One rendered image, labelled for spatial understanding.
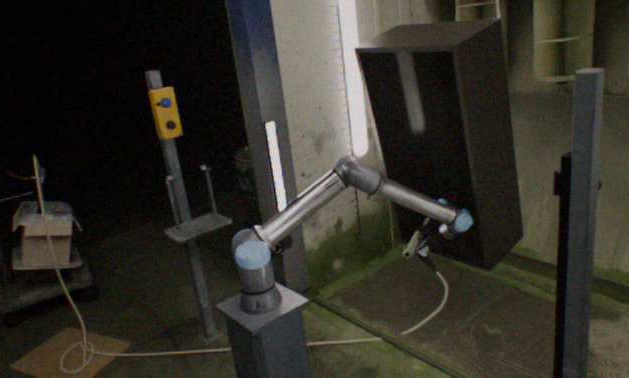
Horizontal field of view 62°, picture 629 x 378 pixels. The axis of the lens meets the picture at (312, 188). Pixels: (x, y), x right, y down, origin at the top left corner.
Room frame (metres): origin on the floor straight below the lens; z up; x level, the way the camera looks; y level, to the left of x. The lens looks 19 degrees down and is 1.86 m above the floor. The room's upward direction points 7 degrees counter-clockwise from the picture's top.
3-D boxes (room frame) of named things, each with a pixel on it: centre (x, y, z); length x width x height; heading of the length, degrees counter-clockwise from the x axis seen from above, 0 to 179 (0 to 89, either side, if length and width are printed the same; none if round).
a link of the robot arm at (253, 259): (2.06, 0.29, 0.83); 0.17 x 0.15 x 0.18; 13
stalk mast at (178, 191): (2.81, 0.75, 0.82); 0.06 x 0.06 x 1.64; 38
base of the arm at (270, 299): (2.05, 0.29, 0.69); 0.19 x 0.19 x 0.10
